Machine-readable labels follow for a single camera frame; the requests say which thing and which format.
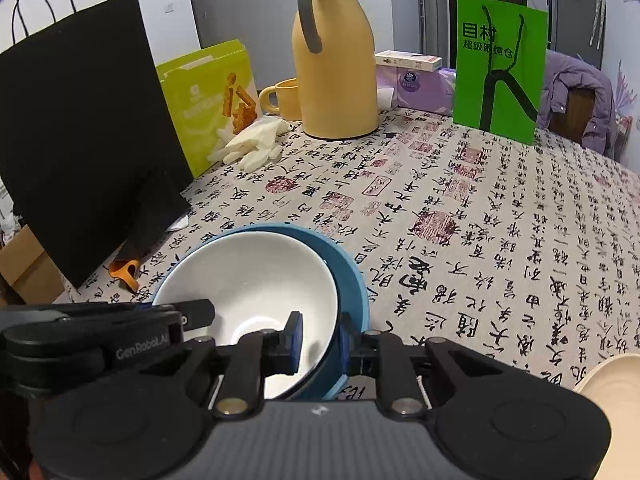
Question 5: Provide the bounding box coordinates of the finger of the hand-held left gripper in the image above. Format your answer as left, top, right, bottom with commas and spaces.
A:
171, 298, 217, 334

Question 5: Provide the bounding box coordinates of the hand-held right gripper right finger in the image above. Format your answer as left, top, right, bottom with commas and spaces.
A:
339, 321, 503, 420

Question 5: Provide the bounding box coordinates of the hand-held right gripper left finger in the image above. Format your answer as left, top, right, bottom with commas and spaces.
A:
141, 311, 305, 419

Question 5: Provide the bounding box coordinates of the white bowl with black rim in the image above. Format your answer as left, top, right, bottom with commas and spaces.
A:
151, 226, 343, 401

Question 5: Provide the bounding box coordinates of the blue bowl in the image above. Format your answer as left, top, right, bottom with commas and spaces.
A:
150, 224, 372, 402

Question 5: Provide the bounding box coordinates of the large ribbed cream plate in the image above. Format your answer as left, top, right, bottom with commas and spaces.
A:
572, 352, 640, 480

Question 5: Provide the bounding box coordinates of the orange silicone piece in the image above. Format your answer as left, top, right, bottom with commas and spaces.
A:
108, 258, 141, 293

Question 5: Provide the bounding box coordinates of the cardboard box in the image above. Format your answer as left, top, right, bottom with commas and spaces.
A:
0, 225, 66, 306

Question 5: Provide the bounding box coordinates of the printed tablecloth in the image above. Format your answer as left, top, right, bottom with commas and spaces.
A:
75, 107, 640, 411

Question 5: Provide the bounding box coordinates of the white rubber glove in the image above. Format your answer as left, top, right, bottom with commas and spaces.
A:
206, 119, 291, 172

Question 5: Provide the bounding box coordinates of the lime green snack bag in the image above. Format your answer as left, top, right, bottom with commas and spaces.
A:
156, 40, 261, 178

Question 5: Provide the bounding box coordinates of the black paper bag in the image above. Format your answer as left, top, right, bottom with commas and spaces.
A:
0, 0, 195, 291

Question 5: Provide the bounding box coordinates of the yellow mug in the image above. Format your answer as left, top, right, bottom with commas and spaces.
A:
258, 78, 303, 122

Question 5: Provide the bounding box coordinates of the yellow thermos jug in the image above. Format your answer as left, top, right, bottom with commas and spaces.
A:
291, 0, 381, 140

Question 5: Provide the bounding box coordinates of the purple tissue pack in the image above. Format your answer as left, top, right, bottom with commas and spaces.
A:
376, 64, 457, 111

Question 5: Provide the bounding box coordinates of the green paper bag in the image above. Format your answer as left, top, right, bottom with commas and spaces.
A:
452, 0, 548, 145

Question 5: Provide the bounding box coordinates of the white flat box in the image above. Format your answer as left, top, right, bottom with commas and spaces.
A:
375, 50, 443, 72

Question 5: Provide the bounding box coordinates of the wooden chair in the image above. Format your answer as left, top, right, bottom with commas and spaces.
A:
549, 86, 601, 148

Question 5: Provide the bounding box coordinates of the purple jacket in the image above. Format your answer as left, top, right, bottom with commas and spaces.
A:
537, 49, 621, 157

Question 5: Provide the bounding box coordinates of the grey refrigerator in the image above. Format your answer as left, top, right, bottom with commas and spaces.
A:
546, 0, 608, 68

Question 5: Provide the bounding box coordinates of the folded hanging umbrella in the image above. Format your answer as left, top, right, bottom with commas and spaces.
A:
589, 0, 607, 48

